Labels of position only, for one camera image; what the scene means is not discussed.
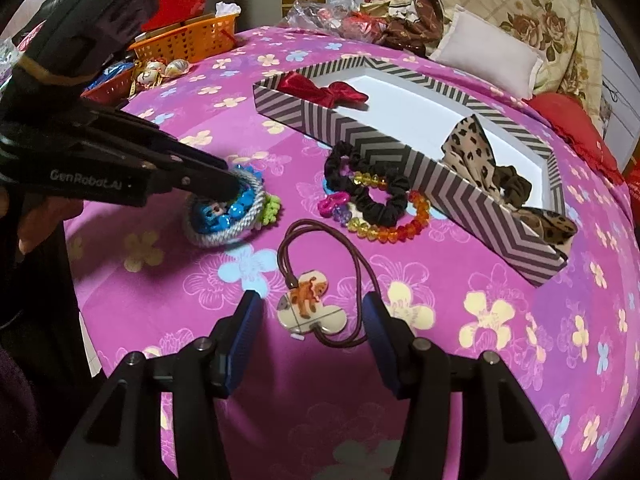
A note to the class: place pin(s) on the red satin hair bow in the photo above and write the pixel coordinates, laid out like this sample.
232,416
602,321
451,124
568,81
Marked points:
340,94

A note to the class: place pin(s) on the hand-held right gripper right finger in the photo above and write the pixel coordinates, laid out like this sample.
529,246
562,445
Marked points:
384,350

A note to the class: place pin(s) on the red ruffled pillow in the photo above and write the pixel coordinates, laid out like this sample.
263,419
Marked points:
575,130

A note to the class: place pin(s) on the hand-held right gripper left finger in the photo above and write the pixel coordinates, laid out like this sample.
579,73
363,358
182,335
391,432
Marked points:
244,345

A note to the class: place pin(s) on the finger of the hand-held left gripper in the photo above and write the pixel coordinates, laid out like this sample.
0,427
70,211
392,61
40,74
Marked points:
210,185
165,142

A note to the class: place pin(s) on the blue plastic bag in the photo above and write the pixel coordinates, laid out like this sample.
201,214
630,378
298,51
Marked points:
115,71

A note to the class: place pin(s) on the white pillow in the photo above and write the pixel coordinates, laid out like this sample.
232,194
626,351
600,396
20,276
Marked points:
480,52

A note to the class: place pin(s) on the brown scrunchie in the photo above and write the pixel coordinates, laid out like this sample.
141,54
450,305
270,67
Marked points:
512,185

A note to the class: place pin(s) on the brown patterned quilt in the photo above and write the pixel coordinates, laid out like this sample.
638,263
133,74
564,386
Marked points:
420,15

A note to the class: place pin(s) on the cream floral quilt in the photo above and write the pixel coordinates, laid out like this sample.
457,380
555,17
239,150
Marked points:
540,5

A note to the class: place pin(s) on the clear plastic bag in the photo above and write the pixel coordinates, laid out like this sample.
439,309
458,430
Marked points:
320,12

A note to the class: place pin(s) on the striped gift box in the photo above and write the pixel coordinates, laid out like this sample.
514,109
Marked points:
450,195

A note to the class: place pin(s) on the orange plastic basket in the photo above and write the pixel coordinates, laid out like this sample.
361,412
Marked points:
185,40

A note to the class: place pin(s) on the leopard print hair bow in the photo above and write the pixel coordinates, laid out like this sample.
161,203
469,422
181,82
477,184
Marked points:
467,152

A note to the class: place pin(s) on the painted decorative egg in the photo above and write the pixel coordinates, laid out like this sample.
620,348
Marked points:
176,68
148,74

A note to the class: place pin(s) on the black scrunchie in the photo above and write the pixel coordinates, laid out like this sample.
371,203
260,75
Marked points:
380,210

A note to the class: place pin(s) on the red plastic basket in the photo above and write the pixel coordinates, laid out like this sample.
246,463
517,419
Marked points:
110,91

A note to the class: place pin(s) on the white tissue paper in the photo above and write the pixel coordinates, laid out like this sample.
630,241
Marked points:
227,8

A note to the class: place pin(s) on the person's left hand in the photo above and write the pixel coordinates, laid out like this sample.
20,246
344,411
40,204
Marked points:
45,225

